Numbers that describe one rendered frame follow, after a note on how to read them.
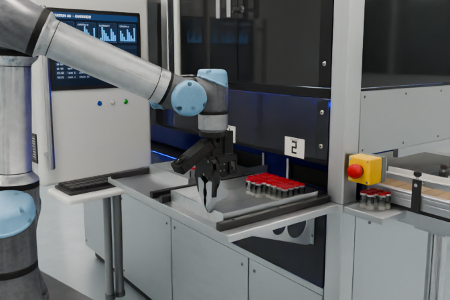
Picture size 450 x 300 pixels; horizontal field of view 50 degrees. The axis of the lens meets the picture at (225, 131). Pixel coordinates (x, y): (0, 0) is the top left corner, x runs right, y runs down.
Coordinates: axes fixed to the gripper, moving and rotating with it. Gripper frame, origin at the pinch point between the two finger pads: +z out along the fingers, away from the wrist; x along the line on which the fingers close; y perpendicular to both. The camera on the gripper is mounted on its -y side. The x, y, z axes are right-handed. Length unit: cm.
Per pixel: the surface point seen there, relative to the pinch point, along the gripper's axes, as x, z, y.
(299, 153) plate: 4.6, -8.7, 38.3
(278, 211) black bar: -8.0, 2.4, 17.6
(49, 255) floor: 211, 92, 21
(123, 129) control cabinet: 90, -8, 20
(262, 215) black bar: -8.0, 2.2, 11.9
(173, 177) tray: 37.4, 1.4, 12.4
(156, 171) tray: 49, 2, 12
